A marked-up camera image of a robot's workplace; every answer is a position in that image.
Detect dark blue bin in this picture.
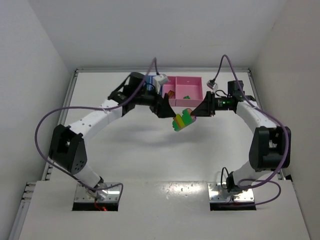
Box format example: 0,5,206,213
144,75,155,91

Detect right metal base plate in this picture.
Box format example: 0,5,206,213
207,182,255,204

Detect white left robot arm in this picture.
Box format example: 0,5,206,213
48,72,176,199

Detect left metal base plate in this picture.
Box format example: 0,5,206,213
74,182,122,203

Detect metal base plate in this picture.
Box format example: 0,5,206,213
74,182,122,203
207,182,255,204

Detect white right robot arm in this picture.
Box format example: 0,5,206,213
191,80,291,192

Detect large pink bin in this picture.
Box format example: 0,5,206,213
175,76,204,108

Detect orange and yellow lego piece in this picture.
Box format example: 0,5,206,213
168,90,175,99

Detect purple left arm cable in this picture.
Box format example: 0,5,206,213
34,57,158,198

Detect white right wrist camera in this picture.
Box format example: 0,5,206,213
206,79,218,92

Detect small pink bin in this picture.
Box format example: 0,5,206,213
162,76,176,107

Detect green striped lego stack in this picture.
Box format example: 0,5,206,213
172,108,197,132

